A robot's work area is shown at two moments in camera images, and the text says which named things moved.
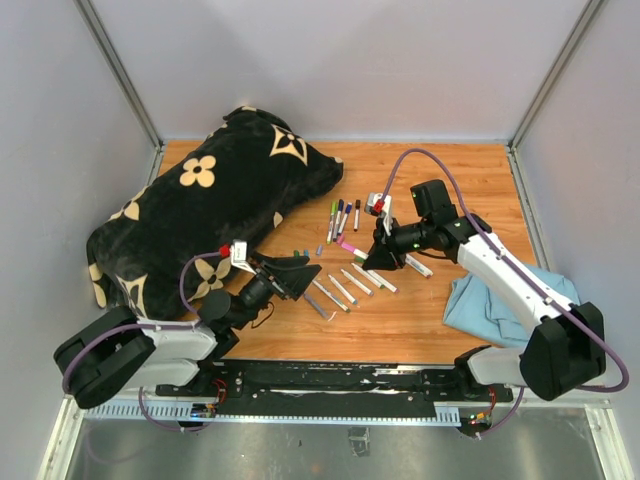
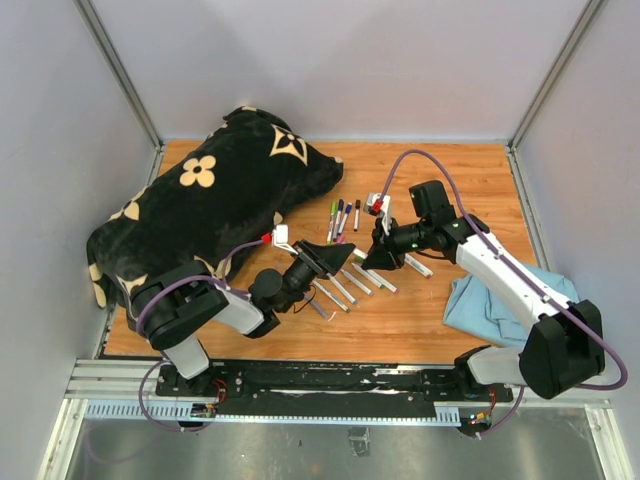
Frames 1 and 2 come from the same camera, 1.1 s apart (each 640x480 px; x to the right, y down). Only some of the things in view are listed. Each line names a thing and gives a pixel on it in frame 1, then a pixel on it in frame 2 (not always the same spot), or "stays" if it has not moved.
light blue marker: [344, 292] stays
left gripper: [291, 276] -> [324, 259]
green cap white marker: [368, 276] stays
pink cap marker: [383, 281] stays
